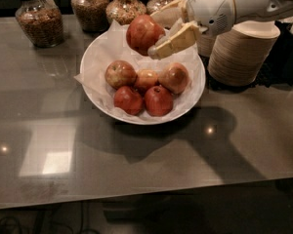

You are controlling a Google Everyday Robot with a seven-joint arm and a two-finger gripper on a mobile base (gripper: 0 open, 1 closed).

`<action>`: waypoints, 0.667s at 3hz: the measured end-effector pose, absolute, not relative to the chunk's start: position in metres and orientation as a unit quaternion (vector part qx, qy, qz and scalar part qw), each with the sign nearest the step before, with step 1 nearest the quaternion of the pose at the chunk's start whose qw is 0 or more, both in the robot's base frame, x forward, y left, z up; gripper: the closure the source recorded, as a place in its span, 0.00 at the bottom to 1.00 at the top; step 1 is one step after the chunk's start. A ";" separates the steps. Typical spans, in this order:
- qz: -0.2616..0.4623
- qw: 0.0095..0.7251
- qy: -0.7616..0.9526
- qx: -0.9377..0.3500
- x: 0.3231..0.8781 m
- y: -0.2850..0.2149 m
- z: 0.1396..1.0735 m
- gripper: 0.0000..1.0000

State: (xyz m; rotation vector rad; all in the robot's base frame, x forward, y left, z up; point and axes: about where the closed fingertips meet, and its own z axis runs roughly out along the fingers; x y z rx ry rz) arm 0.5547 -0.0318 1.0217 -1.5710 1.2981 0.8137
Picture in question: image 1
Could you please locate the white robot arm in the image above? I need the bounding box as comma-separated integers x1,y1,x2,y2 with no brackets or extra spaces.
147,0,293,59

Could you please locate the red apple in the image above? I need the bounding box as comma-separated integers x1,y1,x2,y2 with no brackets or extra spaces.
113,86,144,115
145,86,173,116
126,15,165,56

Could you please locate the white paper liner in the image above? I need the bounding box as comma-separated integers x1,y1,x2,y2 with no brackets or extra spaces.
73,19,203,122

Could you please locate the red-green apple back left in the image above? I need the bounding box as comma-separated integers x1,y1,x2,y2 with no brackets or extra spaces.
105,60,137,89

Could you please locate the small yellow-red apple centre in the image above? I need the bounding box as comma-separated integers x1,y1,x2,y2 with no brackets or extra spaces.
134,69,158,94

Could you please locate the red-green apple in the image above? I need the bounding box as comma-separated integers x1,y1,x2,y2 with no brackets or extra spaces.
105,60,137,89
158,62,189,95

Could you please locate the glass cereal jar far left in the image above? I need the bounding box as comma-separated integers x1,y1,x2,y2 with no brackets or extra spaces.
16,0,63,48

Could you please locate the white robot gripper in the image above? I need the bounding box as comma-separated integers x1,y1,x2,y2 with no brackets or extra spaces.
147,0,270,59

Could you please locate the white bowl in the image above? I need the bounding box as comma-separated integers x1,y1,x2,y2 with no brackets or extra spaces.
79,28,207,126

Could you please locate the red-green apple back right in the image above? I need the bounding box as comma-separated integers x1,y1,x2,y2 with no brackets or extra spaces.
158,62,189,95

